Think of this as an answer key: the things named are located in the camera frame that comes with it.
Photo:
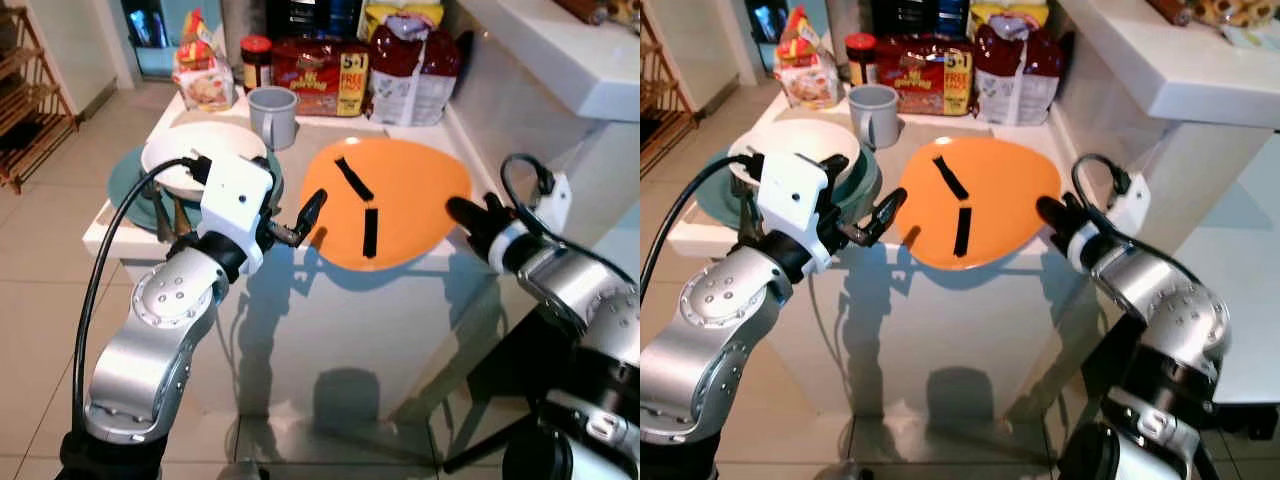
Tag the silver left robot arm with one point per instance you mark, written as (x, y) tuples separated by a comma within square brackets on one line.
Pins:
[(700, 340), (150, 340)]

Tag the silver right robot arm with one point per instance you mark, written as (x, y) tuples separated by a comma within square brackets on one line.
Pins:
[(580, 290), (1160, 310)]

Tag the orange placemat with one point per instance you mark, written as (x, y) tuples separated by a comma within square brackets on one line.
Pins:
[(415, 200), (1010, 200)]

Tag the black tape strip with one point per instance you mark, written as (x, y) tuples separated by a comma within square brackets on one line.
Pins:
[(369, 232), (964, 230), (353, 178), (950, 178)]

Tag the white bowl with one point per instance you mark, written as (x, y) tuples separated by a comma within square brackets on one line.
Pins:
[(190, 145), (790, 138)]

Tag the grey mug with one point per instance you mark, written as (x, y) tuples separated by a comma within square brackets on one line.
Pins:
[(270, 115), (872, 112)]

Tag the red and white snack bag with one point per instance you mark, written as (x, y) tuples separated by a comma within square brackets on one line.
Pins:
[(806, 72), (203, 75)]

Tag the white kitchen island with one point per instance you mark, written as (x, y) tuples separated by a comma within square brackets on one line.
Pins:
[(950, 320), (330, 320)]

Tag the red food package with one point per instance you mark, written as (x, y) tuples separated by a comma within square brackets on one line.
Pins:
[(925, 75), (320, 78)]

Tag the red-lidded dark jar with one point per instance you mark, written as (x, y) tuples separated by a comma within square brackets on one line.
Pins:
[(256, 60), (860, 58)]

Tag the teal plate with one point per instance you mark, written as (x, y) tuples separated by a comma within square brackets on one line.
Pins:
[(715, 190), (128, 185)]

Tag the red and white bread bag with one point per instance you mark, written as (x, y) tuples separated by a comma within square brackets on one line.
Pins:
[(415, 75), (1018, 72)]

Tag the white raised counter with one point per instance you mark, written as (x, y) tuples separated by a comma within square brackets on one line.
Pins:
[(570, 60), (1180, 80)]

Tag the black appliance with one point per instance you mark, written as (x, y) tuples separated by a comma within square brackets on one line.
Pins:
[(315, 18), (920, 15)]

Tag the wooden shelf rack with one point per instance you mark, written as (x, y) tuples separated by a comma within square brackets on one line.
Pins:
[(655, 110), (30, 110)]

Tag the yellow bag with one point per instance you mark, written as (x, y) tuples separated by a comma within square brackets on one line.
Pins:
[(1005, 10), (400, 12)]

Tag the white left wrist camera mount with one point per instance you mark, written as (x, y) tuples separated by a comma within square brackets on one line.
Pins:
[(792, 205), (235, 205)]

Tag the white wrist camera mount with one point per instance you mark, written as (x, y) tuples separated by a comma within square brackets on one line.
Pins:
[(235, 205), (555, 205), (1130, 205), (792, 205)]

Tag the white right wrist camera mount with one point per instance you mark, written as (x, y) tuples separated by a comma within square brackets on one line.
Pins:
[(1130, 205), (555, 205)]

